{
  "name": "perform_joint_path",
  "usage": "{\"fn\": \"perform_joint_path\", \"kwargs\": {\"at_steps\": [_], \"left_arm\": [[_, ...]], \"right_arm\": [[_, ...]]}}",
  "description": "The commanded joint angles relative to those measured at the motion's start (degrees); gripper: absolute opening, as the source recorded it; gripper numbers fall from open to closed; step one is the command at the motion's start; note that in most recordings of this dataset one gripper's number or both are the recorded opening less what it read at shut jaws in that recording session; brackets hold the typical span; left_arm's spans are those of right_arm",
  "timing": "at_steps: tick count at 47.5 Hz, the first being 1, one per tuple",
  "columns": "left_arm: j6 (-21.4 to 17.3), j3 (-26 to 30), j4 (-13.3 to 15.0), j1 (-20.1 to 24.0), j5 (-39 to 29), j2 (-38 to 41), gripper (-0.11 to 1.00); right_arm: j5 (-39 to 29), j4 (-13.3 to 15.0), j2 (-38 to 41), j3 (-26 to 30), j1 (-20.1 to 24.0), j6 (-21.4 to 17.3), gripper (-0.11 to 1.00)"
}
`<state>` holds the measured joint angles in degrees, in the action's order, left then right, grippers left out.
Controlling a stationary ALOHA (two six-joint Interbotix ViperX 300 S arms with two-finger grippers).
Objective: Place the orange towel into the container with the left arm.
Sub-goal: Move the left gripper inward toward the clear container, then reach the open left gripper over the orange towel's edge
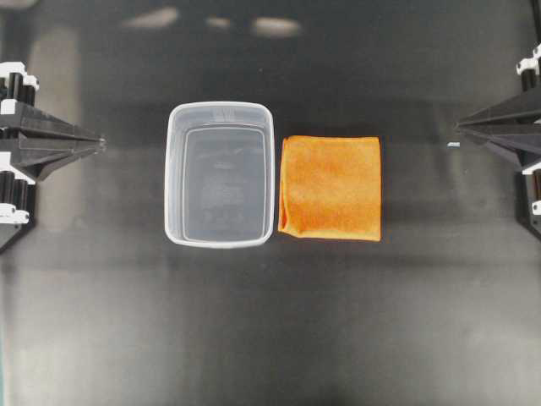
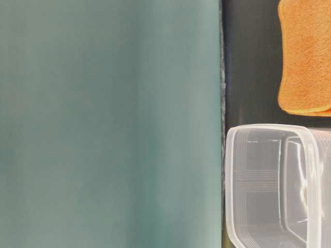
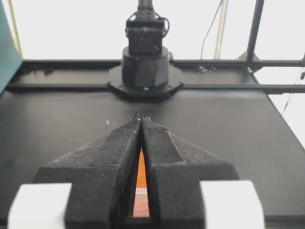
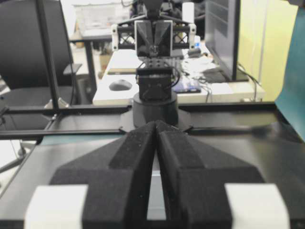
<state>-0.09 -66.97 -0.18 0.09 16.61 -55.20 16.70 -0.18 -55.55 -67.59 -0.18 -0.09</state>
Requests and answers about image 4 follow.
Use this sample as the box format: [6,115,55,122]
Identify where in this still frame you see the black computer mouse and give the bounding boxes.
[109,79,132,91]

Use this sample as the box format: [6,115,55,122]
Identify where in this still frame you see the white desk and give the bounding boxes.
[92,50,264,106]

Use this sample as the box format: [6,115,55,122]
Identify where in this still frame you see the black computer monitor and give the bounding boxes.
[204,0,249,82]

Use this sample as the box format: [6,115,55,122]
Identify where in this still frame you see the blue booklet on desk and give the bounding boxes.
[173,79,201,94]

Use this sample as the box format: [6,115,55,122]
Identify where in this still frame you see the black office chair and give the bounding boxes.
[0,0,83,131]

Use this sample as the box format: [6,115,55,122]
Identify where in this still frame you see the white-framed black gripper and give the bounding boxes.
[111,20,196,58]

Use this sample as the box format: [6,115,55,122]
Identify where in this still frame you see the black vertical frame post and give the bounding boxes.
[35,0,59,109]

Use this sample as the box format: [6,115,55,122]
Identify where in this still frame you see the white cylinder bottle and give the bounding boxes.
[182,2,194,23]

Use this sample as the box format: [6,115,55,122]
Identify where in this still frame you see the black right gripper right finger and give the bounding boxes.
[156,121,290,229]

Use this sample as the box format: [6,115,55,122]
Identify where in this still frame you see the black aluminium frame rail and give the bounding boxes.
[0,102,281,140]

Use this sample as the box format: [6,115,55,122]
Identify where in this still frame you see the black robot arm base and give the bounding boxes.
[119,56,193,133]

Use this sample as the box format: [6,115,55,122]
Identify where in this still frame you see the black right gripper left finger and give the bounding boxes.
[24,122,156,229]

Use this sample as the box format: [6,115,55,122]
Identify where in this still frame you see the teal cloth backdrop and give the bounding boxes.
[275,6,305,140]

